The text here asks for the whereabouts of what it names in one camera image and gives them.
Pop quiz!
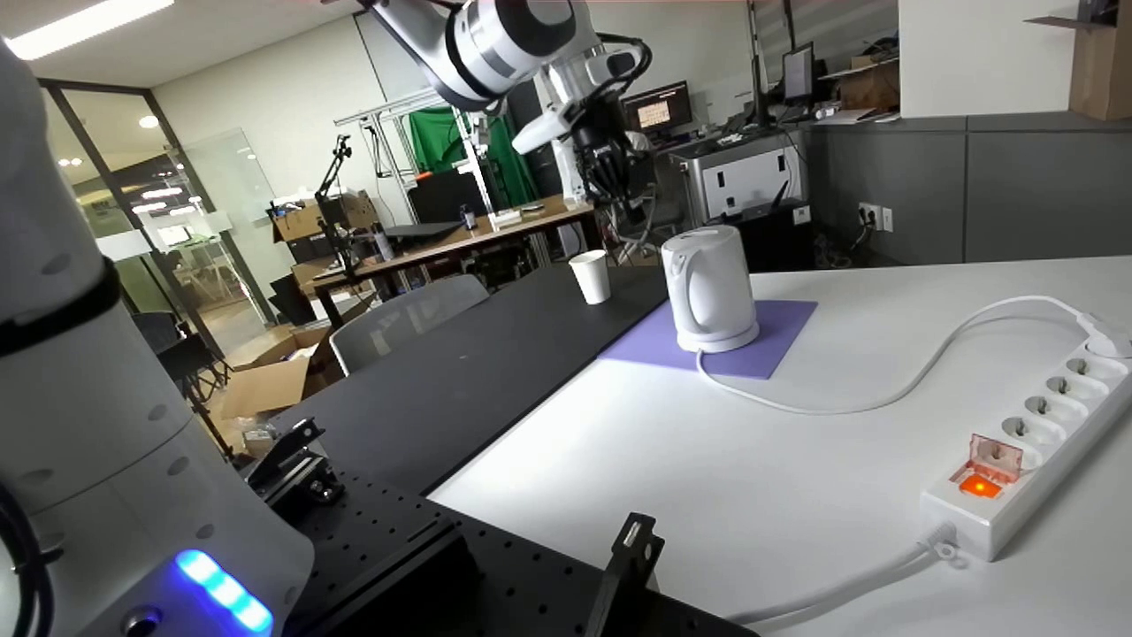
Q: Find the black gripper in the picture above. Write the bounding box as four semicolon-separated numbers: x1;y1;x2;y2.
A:
577;93;654;247

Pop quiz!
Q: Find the white electric kettle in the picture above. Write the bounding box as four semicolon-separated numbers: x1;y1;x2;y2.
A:
654;221;764;357

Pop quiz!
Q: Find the white paper cup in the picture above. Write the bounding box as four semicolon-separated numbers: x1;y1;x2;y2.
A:
566;247;615;307

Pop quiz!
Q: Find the small screen with orange display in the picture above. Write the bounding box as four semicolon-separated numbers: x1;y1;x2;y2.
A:
623;76;698;139

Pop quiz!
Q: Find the white equipment cabinet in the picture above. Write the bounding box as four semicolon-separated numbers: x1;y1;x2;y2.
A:
686;139;816;226

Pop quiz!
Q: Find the wooden desk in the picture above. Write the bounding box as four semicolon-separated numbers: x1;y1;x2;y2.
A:
307;195;601;329

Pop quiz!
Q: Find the green cloth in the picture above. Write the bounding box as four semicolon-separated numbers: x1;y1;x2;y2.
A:
402;101;544;212

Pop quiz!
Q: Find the purple mat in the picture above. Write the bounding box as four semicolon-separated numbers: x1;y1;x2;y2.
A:
599;296;822;383

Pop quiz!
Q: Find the black computer monitor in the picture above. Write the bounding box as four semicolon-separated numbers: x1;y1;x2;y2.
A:
779;43;822;107

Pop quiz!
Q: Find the grey office chair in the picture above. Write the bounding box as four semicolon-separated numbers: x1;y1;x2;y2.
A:
326;272;493;383

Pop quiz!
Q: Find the black tripod stand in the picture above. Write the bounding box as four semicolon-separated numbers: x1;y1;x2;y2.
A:
311;132;365;278

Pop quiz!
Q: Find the open cardboard box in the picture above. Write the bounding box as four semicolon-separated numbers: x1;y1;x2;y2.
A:
208;322;347;461

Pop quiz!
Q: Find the black perforated breadboard plate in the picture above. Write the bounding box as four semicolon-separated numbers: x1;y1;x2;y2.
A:
274;463;758;637

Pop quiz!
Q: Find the black flat clamp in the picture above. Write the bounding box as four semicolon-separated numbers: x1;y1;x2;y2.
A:
239;415;347;522

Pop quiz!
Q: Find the white power strip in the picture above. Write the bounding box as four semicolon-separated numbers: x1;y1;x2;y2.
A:
915;331;1132;566

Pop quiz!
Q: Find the wooden shelf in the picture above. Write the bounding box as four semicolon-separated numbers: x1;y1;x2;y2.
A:
1063;0;1132;122

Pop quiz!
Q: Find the ceiling light panel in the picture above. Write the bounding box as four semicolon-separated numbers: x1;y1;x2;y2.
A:
0;0;178;63

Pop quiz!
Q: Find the white wall socket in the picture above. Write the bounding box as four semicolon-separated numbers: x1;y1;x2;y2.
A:
856;198;898;235

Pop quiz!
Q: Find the white kettle cable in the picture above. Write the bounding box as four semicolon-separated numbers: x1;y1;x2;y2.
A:
688;291;1126;422

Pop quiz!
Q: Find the black upright clamp bracket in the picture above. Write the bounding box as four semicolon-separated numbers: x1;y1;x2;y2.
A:
579;509;668;637

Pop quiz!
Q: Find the grey partition wall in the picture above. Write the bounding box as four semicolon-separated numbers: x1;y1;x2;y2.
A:
810;110;1132;270

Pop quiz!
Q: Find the white power strip cable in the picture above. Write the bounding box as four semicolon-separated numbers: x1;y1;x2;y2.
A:
730;535;964;629

